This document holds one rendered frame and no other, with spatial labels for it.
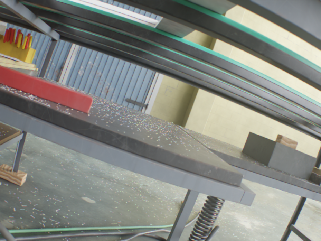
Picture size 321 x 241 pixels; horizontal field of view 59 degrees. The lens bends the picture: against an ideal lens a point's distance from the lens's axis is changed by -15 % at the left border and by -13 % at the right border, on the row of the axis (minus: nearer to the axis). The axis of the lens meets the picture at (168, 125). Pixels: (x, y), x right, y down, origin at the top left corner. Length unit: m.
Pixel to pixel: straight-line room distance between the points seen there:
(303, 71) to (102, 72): 6.26
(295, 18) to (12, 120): 0.56
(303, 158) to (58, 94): 0.96
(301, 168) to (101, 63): 5.83
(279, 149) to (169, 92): 5.76
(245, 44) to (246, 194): 0.34
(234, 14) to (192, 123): 2.54
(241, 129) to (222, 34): 6.85
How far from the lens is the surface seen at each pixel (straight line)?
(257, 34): 0.60
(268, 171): 1.16
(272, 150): 1.25
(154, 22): 1.11
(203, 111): 6.66
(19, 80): 0.79
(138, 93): 6.77
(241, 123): 7.37
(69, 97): 0.78
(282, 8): 0.34
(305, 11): 0.35
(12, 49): 1.60
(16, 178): 1.75
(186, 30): 0.80
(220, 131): 7.23
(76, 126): 0.67
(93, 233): 1.47
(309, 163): 1.35
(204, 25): 0.56
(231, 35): 0.58
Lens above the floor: 0.68
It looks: 4 degrees down
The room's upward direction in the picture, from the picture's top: 20 degrees clockwise
